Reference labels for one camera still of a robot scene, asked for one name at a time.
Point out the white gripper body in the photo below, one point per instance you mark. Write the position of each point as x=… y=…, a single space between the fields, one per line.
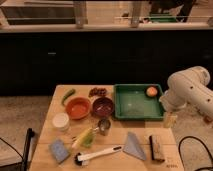
x=169 y=119

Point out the grey-blue towel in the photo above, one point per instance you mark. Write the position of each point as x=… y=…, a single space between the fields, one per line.
x=132 y=147

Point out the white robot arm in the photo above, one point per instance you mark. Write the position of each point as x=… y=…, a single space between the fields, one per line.
x=187 y=86

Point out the green plastic tray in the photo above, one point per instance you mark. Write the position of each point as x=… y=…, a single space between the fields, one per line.
x=132 y=102

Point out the wooden block eraser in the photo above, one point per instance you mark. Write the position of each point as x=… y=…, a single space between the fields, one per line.
x=157 y=153

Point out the orange fruit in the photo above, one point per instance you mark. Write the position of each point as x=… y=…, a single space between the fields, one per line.
x=151 y=91

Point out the metal measuring cup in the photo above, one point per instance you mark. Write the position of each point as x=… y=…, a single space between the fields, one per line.
x=103 y=127

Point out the dark red bowl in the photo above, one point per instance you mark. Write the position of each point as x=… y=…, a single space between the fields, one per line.
x=103 y=107

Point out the brown dried fruit cluster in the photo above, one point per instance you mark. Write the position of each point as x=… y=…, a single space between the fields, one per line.
x=100 y=92

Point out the corn cob toy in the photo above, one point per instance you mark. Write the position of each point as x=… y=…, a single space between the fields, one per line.
x=84 y=139

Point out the orange bowl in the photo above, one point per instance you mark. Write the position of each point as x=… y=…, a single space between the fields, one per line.
x=78 y=108

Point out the white dish brush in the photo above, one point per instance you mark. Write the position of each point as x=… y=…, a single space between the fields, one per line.
x=82 y=159

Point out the green chili pepper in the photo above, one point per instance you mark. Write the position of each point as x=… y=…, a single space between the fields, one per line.
x=68 y=94

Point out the white round container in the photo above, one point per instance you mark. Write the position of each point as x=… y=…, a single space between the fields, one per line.
x=61 y=121

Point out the blue sponge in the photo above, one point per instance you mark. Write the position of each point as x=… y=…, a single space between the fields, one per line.
x=59 y=151

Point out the black stand left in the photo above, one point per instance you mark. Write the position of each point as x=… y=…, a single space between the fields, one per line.
x=24 y=157

